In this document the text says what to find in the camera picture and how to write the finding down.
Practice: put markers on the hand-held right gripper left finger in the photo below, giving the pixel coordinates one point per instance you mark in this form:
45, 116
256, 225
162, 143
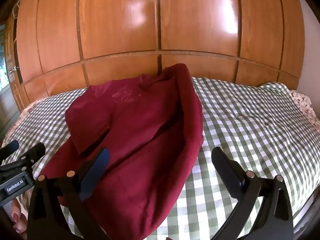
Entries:
97, 172

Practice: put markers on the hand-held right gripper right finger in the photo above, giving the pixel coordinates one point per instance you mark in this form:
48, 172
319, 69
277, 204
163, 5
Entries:
226, 165

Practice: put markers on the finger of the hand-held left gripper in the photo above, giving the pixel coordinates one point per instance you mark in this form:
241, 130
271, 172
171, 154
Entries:
33, 152
10, 147

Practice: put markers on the dark red sweater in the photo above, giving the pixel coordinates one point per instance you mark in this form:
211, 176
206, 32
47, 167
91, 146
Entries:
140, 135

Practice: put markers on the person's left hand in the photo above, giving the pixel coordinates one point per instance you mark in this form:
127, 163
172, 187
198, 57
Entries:
18, 217

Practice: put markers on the green checked bed cover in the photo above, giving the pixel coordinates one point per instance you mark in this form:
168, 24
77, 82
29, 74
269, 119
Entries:
250, 130

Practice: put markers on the wardrobe door key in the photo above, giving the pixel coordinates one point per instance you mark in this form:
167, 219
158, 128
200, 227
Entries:
13, 69

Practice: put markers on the window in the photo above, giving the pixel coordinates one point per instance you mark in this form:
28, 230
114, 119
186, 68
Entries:
3, 67

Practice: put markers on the wooden wardrobe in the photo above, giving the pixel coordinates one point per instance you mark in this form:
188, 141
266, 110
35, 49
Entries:
195, 17

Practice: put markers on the dark wooden bed frame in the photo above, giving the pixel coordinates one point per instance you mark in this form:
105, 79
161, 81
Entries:
308, 212

